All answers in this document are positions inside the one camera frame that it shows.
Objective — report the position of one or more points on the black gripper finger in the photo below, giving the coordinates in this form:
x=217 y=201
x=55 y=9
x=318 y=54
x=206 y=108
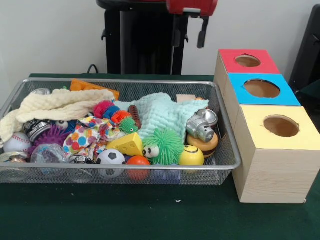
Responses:
x=202 y=35
x=179 y=32

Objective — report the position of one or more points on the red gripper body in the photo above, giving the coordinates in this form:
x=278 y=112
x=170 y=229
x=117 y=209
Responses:
x=192 y=5

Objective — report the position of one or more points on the colourful polka dot cloth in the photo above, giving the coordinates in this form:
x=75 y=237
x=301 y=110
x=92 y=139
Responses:
x=85 y=137

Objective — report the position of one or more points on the clear plastic packet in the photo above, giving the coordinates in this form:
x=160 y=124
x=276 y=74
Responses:
x=50 y=153

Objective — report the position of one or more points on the metal mesh bin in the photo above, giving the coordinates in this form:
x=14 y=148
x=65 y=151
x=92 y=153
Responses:
x=212 y=172

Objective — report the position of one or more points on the wooden box with three holes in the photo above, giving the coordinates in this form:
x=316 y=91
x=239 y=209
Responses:
x=275 y=175

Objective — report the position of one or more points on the mint green waffle cloth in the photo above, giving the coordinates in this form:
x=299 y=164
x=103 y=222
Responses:
x=160 y=110

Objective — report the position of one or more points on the rainbow spiky caterpillar toy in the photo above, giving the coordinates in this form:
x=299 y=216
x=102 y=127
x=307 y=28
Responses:
x=110 y=111

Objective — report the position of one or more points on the black metal stand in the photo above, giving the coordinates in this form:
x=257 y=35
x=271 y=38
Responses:
x=307 y=62

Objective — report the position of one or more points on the green spiky toy with eyes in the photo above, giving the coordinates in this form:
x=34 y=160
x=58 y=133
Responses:
x=165 y=145

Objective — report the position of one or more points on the yellow smiley ball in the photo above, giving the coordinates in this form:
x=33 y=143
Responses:
x=191 y=156

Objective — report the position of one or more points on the yellow cheese wedge toy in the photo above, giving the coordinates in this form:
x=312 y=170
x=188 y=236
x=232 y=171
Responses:
x=127 y=145

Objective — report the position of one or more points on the small orange ball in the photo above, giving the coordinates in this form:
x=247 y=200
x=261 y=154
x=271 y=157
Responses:
x=138 y=161

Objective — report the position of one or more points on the cream waffle cloth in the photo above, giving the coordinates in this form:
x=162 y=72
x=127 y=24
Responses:
x=62 y=102

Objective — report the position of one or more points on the black and white soccer ball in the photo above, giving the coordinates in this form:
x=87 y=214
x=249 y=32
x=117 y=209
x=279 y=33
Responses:
x=111 y=157

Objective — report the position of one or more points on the dark green table cloth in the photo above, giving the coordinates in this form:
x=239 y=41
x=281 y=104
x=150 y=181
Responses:
x=150 y=212

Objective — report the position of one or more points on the white baseball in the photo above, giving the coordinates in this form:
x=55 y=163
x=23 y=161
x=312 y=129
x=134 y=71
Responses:
x=17 y=142

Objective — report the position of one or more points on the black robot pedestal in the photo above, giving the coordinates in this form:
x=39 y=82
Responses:
x=140 y=37

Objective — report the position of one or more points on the silver toy camera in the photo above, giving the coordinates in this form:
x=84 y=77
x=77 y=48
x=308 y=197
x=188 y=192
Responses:
x=201 y=125

